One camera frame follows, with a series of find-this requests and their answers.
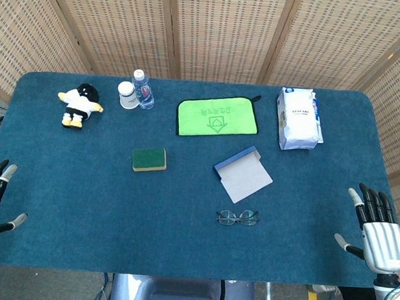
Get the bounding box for thin-framed eyeglasses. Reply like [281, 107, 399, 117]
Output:
[215, 208, 261, 228]

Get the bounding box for blue white glasses case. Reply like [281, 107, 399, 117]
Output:
[210, 143, 275, 207]

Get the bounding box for blue felt table cover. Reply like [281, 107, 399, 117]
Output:
[0, 69, 400, 292]

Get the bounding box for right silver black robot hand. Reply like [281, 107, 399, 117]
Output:
[332, 181, 400, 274]

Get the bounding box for black white penguin plush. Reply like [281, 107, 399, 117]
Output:
[56, 81, 106, 131]

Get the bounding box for white tissue pack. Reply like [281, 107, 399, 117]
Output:
[273, 86, 327, 153]

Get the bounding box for clear plastic water bottle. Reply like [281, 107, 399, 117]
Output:
[129, 69, 157, 111]

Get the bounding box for white paper cup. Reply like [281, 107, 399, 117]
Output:
[116, 80, 139, 111]

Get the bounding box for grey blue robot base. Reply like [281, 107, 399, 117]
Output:
[108, 272, 257, 300]

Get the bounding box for green microfiber cloth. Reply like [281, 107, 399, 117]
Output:
[175, 90, 262, 141]

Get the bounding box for green yellow sponge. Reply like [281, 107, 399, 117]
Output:
[131, 146, 169, 174]

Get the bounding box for woven bamboo folding screen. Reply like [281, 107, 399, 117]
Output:
[0, 0, 400, 217]

